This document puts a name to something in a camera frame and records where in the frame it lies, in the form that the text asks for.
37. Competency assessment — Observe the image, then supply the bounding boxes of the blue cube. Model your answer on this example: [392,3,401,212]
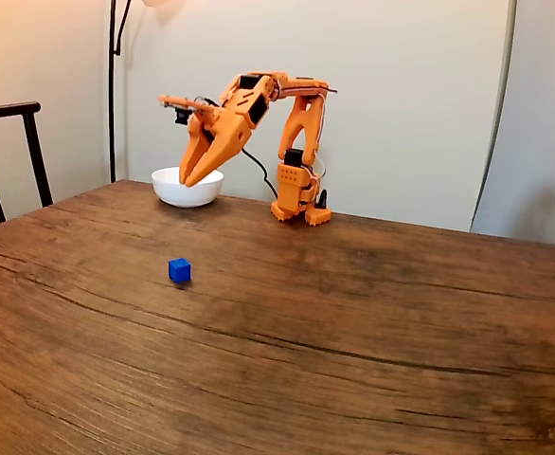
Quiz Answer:
[168,257,192,284]

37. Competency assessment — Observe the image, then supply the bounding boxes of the white bowl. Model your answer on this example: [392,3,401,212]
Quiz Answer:
[151,165,224,209]

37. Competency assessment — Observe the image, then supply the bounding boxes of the black floor lamp pole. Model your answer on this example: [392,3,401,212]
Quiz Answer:
[108,0,134,184]

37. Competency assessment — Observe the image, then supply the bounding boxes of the black chair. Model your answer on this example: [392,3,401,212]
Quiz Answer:
[0,100,54,224]

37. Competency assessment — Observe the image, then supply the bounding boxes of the grey curved pole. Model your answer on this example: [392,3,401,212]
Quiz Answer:
[469,0,519,233]

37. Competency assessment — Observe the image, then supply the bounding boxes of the black cable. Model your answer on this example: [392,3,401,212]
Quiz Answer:
[241,147,279,199]

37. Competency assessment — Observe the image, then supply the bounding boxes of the orange bracket with black camera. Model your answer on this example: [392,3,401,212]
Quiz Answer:
[157,94,223,126]

